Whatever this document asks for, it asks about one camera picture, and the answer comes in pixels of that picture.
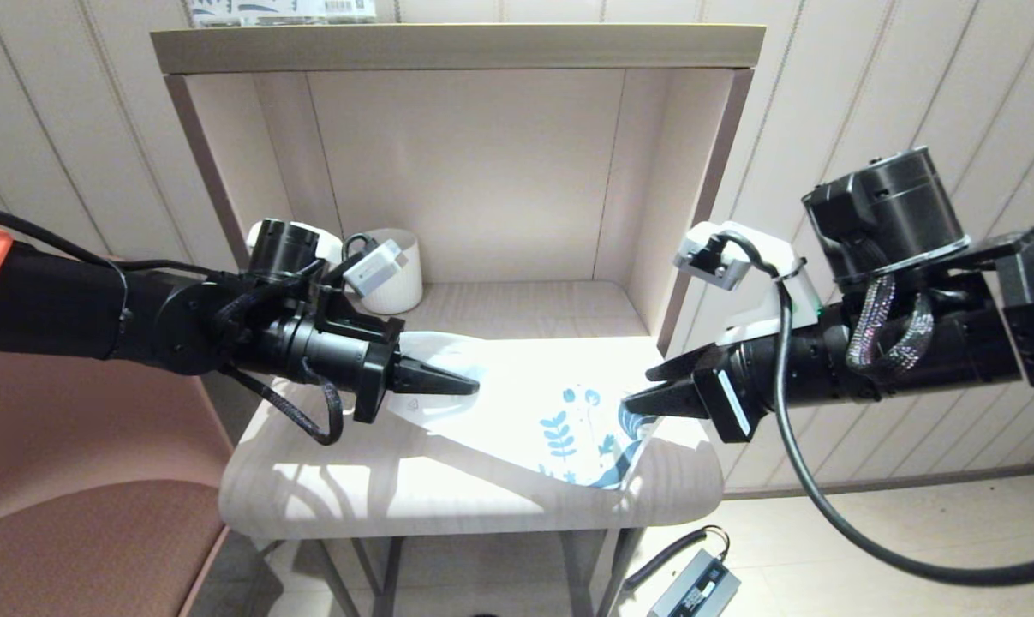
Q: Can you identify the white blue-patterned plastic bag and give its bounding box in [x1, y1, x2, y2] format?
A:
[386, 332, 664, 490]

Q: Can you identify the white ribbed mug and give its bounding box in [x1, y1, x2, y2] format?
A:
[357, 228, 424, 315]

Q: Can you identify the light wood shelf table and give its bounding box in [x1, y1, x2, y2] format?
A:
[150, 23, 768, 617]

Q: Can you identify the pinkish brown chair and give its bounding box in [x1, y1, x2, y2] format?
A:
[0, 351, 236, 617]

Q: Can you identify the printed package with barcode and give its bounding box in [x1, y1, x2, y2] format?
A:
[188, 0, 380, 27]

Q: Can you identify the black left camera bracket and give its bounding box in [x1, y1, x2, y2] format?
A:
[319, 232, 405, 344]

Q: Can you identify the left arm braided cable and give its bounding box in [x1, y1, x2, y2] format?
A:
[224, 363, 345, 446]

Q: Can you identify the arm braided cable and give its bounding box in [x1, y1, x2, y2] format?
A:
[224, 363, 345, 446]
[846, 273, 938, 374]

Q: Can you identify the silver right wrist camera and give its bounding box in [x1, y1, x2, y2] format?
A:
[672, 232, 752, 290]

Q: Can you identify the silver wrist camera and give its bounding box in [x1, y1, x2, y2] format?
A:
[344, 239, 411, 298]
[672, 232, 752, 290]

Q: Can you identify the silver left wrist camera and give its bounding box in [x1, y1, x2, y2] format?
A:
[344, 239, 411, 298]

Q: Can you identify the thick black camera cable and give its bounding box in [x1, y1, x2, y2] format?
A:
[713, 231, 1034, 589]

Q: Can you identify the white right camera bracket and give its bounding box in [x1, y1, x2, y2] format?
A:
[693, 220, 822, 349]

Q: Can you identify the black power supply cable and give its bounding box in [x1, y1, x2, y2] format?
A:
[623, 526, 732, 593]

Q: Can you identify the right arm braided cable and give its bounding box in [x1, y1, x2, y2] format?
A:
[846, 273, 938, 374]

